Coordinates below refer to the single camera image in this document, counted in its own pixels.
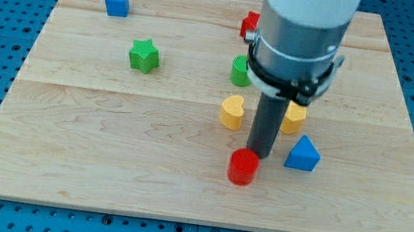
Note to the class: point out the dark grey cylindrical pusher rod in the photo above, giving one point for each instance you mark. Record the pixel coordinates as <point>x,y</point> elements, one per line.
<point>266,124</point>

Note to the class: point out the yellow heart block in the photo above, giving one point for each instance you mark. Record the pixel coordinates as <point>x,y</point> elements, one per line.
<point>231,112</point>

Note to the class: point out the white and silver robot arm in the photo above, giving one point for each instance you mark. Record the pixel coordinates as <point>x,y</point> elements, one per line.
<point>292,57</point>

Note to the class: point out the yellow hexagon block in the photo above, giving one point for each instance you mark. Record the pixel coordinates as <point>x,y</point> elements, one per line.
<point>293,119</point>

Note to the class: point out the green cylinder block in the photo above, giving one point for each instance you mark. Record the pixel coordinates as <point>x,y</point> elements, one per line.
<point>239,74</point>

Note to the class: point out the blue triangle block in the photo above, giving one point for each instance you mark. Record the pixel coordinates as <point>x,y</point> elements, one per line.
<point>303,156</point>

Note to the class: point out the red cylinder block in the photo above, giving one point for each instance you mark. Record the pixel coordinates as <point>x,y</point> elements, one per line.
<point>243,165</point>

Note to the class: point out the red star block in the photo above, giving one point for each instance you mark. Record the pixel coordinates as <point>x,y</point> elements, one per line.
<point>249,23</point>

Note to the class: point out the green star block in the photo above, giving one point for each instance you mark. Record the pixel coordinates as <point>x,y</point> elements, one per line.
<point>144,56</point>

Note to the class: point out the light wooden board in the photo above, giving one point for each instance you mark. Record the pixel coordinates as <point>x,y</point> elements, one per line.
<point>81,129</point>

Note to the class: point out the blue cube block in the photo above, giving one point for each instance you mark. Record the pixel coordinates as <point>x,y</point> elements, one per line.
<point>117,8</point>

